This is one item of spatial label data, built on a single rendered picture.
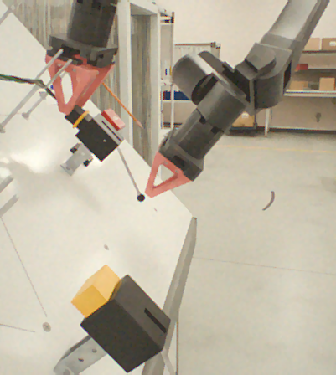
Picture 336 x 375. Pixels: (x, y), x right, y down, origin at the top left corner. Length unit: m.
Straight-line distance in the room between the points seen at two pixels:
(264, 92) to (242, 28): 8.23
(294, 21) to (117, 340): 0.52
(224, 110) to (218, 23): 8.34
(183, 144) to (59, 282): 0.26
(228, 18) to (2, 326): 8.64
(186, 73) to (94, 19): 0.16
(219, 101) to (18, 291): 0.35
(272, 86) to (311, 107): 8.16
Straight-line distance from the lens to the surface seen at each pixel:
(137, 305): 0.36
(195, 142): 0.59
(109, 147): 0.61
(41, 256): 0.48
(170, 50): 3.93
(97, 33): 0.57
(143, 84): 1.76
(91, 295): 0.35
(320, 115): 8.79
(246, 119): 7.96
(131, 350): 0.37
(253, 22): 8.82
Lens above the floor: 1.20
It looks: 17 degrees down
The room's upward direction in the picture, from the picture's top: straight up
